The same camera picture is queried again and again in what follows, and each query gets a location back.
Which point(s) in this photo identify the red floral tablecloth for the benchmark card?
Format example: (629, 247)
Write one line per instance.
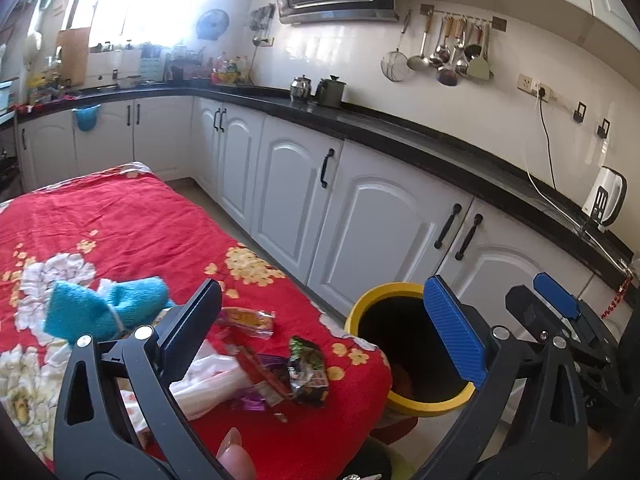
(105, 230)

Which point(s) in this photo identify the green hanging spatula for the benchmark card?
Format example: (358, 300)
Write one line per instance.
(479, 66)

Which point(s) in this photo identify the hanging steel ladle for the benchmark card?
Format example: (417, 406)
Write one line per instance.
(446, 74)

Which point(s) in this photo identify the steel teapot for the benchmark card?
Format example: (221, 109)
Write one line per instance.
(300, 89)

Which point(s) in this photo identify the white electric kettle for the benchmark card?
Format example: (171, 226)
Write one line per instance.
(606, 198)

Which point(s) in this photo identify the wire mesh strainer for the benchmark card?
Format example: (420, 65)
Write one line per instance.
(394, 64)

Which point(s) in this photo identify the person's left hand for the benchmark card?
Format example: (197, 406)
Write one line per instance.
(234, 458)

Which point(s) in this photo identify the wooden cutting board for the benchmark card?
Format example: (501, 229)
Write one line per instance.
(72, 49)

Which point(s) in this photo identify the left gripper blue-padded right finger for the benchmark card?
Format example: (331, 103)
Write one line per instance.
(526, 418)

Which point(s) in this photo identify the red purple candy wrapper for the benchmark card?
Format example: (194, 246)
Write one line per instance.
(268, 373)

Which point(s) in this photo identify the green snack wrapper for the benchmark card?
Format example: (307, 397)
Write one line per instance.
(306, 372)

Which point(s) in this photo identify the blue terry cloth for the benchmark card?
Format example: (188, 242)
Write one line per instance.
(107, 307)

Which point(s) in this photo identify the orange snack wrapper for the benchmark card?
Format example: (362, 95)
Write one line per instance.
(255, 323)

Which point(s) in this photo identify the yellow black trash bin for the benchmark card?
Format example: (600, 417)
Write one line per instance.
(425, 382)

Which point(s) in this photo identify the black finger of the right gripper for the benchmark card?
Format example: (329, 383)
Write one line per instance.
(543, 325)

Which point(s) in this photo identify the blue wall fan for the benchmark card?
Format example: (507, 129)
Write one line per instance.
(212, 24)

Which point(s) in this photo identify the black countertop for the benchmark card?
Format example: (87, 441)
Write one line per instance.
(484, 175)

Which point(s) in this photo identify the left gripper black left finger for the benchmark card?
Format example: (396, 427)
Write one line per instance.
(93, 436)

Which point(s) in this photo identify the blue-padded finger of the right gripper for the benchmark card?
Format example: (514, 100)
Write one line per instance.
(563, 301)

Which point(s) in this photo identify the wall power socket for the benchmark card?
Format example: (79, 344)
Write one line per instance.
(533, 87)

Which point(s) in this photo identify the dark green canister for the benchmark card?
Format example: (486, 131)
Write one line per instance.
(330, 92)

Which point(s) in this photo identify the blue cloth on cabinet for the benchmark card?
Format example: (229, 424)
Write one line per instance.
(87, 117)

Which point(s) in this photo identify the white lower cabinets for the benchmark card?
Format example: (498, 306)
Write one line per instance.
(338, 216)

